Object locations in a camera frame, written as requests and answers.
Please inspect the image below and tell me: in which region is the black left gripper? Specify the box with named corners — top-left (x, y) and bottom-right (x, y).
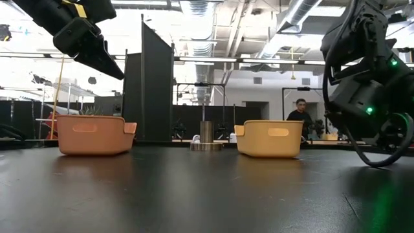
top-left (52, 16), bottom-right (125, 81)

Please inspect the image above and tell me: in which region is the yellow plastic bin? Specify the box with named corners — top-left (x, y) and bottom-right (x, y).
top-left (234, 119), bottom-right (304, 159)

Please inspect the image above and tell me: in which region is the metal shelf rack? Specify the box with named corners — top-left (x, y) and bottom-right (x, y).
top-left (34, 82), bottom-right (85, 140)

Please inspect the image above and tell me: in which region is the potted succulent plant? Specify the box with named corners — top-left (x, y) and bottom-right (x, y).
top-left (78, 105), bottom-right (105, 117)

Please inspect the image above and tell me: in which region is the black partition panel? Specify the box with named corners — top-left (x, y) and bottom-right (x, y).
top-left (121, 13), bottom-right (176, 142)

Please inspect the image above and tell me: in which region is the orange plastic bin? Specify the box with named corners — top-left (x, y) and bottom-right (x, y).
top-left (55, 114), bottom-right (138, 157)

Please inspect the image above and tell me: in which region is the person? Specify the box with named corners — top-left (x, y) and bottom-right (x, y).
top-left (285, 98), bottom-right (314, 140)

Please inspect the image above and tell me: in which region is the fluorescent ceiling light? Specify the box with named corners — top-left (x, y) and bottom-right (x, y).
top-left (241, 58), bottom-right (300, 65)
top-left (174, 56), bottom-right (237, 63)

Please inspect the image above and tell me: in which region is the steel cylinder on brass base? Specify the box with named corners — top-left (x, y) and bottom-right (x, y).
top-left (190, 120), bottom-right (224, 151)

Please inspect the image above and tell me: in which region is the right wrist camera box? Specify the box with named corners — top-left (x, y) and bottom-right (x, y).
top-left (329, 76), bottom-right (386, 121)

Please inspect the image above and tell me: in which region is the orange extension cable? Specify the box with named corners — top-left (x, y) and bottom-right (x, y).
top-left (49, 54), bottom-right (65, 140)

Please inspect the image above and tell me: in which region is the black background rig frame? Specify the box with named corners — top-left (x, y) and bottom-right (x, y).
top-left (175, 82), bottom-right (227, 140)
top-left (281, 86), bottom-right (325, 124)

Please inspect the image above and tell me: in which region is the silver ventilation duct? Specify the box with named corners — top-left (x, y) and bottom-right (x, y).
top-left (257, 0), bottom-right (324, 61)
top-left (190, 0), bottom-right (215, 105)

